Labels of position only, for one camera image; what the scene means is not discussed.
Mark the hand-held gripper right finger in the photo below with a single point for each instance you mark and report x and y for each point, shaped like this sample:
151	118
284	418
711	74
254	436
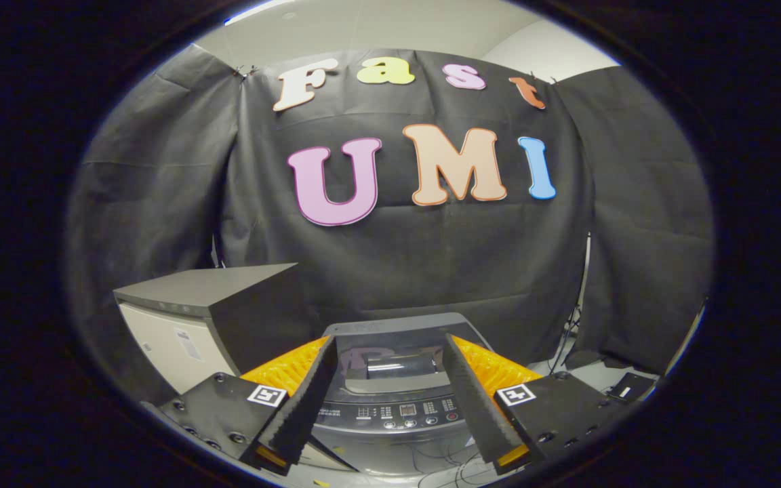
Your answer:
475	407

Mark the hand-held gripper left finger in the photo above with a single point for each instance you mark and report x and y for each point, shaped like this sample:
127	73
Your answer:
302	407

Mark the grey washing machine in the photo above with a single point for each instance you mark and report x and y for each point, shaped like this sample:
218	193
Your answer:
390	451

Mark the dark washing machine lid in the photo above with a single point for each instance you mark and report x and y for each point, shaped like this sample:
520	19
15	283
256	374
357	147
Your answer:
390	339

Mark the small cabinet with white door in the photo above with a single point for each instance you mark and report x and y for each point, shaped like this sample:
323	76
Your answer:
180	339

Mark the thin metal stand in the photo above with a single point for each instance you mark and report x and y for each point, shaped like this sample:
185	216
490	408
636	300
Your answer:
577	305

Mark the black box on floor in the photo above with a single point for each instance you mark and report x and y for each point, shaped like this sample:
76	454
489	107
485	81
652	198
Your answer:
631	388

